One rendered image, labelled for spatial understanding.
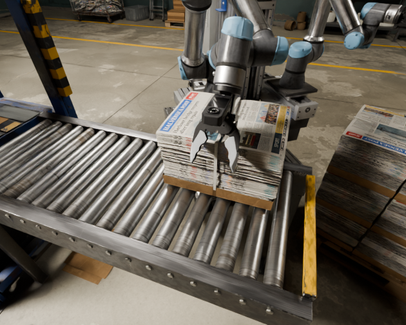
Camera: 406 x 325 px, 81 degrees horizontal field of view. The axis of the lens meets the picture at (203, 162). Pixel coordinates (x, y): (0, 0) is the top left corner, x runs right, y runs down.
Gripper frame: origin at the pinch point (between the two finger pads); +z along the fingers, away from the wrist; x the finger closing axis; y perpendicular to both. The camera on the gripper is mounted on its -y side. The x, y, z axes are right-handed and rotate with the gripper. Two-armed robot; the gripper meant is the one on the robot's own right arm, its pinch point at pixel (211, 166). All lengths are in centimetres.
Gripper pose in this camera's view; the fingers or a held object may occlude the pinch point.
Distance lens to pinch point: 61.6
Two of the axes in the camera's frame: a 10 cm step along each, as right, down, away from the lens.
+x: -9.4, -2.2, 2.5
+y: 2.9, -1.5, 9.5
